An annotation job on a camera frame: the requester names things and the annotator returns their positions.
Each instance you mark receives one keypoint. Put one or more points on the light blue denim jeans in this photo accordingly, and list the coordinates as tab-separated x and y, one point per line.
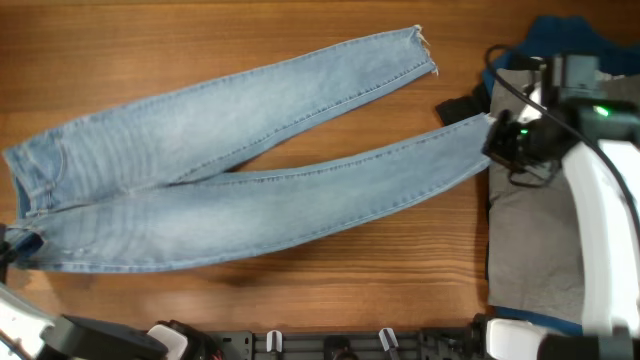
156	185

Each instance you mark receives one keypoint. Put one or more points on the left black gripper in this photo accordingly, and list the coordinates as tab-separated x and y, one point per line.
3	254

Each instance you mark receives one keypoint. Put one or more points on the black garment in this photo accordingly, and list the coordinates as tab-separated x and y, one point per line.
458	109

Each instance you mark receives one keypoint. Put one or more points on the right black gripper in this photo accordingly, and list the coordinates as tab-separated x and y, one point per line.
493	145

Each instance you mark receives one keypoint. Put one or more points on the dark blue garment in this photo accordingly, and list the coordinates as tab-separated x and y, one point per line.
565	35

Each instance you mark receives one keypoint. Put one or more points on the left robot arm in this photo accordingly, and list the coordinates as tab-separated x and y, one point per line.
30	333

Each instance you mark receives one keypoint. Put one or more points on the grey shorts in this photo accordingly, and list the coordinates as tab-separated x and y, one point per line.
608	243

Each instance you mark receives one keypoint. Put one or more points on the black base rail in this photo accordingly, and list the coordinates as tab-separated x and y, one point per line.
424	344

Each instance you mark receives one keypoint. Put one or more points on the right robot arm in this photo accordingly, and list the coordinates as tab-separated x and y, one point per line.
568	122

